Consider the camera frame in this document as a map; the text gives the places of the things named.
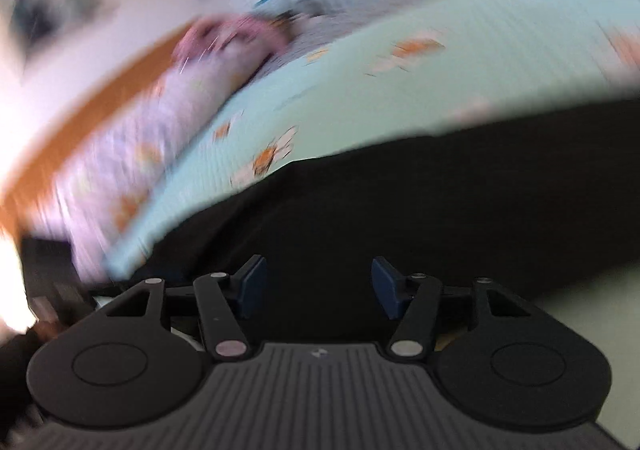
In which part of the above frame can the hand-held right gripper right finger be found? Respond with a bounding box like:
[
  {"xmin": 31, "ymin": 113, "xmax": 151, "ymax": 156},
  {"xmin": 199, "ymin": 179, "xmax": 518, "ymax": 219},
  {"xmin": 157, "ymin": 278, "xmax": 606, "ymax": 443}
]
[{"xmin": 371, "ymin": 256, "xmax": 531, "ymax": 360}]

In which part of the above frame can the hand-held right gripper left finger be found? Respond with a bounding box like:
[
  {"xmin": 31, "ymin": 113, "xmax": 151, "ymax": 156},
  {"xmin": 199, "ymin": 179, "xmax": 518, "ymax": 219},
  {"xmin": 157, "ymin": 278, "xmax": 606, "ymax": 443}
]
[{"xmin": 105, "ymin": 255, "xmax": 267, "ymax": 361}]

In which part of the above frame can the black shirt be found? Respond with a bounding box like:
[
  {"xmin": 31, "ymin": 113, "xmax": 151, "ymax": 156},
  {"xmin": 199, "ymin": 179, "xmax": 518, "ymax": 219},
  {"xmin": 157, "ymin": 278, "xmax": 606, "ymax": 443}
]
[{"xmin": 95, "ymin": 97, "xmax": 640, "ymax": 346}]

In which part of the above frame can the person's black clothing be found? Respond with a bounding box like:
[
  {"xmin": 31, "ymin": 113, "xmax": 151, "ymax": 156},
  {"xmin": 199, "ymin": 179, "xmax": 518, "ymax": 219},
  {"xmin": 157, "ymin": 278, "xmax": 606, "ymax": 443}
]
[{"xmin": 0, "ymin": 330, "xmax": 46, "ymax": 436}]

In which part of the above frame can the floral duvet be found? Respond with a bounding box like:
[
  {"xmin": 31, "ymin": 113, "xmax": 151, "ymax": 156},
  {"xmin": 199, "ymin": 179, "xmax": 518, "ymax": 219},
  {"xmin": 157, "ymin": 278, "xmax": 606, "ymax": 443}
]
[{"xmin": 30, "ymin": 45, "xmax": 261, "ymax": 281}]

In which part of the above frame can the wooden headboard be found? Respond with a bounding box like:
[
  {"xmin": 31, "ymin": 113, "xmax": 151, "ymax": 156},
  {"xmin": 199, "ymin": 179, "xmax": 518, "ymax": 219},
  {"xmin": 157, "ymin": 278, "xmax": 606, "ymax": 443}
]
[{"xmin": 0, "ymin": 25, "xmax": 201, "ymax": 231}]

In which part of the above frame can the bee-print quilted bed cover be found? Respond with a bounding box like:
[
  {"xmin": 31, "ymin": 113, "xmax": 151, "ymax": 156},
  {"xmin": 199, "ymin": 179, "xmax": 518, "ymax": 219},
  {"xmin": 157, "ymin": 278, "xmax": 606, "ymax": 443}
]
[{"xmin": 105, "ymin": 0, "xmax": 640, "ymax": 441}]

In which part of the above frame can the pink garment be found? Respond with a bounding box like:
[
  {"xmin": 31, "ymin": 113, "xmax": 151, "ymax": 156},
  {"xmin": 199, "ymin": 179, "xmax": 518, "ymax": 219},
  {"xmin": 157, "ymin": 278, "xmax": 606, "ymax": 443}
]
[{"xmin": 172, "ymin": 14, "xmax": 293, "ymax": 66}]

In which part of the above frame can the framed picture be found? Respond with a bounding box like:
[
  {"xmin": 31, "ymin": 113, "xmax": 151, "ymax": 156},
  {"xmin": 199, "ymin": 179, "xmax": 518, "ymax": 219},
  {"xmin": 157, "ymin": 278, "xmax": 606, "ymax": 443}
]
[{"xmin": 5, "ymin": 0, "xmax": 121, "ymax": 76}]

